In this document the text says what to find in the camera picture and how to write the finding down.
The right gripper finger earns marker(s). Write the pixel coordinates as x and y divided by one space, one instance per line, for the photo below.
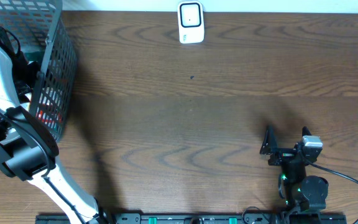
269 144
305 131

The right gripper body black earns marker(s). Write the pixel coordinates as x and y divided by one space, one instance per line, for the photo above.
283 155

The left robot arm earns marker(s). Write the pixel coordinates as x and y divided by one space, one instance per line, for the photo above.
28 150

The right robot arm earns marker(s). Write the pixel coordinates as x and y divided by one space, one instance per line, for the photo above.
305 195

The white barcode scanner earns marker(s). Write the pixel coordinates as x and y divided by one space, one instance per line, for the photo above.
190 22

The grey plastic mesh basket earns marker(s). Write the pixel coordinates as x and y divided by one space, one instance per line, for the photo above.
40 34

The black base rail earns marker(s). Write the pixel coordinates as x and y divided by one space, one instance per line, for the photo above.
250 218

